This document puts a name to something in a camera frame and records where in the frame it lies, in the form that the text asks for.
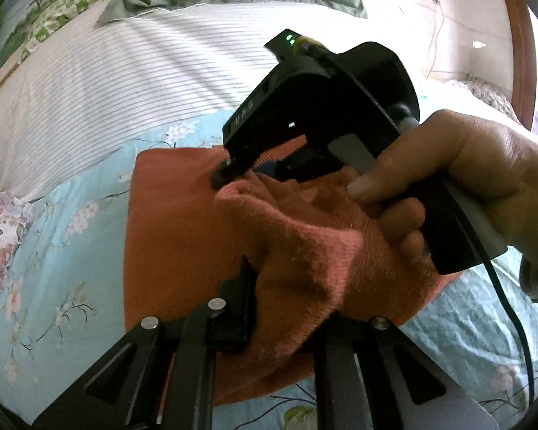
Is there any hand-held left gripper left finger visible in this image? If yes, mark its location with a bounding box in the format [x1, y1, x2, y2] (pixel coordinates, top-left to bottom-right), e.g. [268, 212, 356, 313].
[31, 254, 258, 430]

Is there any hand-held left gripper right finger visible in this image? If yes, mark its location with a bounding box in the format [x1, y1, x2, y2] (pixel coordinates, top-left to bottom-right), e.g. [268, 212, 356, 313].
[296, 312, 476, 430]

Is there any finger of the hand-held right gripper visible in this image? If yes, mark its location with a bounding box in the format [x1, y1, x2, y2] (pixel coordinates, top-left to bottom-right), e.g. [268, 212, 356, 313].
[211, 154, 252, 190]
[251, 158, 306, 184]

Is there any orange knit sweater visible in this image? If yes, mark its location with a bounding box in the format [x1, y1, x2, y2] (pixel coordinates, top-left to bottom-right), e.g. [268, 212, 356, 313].
[123, 134, 458, 408]

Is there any person's right hand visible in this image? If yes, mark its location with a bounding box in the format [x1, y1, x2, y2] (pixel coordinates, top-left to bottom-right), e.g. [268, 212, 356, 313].
[347, 110, 538, 261]

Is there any white striped duvet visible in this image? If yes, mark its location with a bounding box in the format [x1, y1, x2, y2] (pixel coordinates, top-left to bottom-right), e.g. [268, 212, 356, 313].
[0, 0, 431, 202]

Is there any grey floral blanket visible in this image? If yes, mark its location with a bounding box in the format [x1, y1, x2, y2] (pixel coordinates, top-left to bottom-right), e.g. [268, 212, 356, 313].
[448, 78, 521, 121]

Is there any light blue floral bed sheet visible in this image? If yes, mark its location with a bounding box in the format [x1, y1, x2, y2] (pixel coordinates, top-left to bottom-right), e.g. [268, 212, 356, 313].
[0, 94, 538, 430]

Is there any white pink floral pillow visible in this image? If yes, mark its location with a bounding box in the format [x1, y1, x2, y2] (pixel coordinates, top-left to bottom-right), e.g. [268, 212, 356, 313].
[0, 175, 39, 319]

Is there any white wall cable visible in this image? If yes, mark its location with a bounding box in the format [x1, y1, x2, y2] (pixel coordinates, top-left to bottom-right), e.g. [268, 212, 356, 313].
[424, 2, 447, 79]

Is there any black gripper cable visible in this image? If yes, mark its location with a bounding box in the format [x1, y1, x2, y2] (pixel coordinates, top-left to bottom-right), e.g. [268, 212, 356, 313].
[480, 251, 536, 413]

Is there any wooden door frame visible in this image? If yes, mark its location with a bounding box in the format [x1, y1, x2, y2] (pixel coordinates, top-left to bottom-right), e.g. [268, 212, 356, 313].
[495, 0, 536, 130]

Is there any landscape wall painting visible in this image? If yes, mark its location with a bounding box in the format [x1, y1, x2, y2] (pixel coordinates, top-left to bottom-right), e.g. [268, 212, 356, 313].
[0, 0, 122, 90]

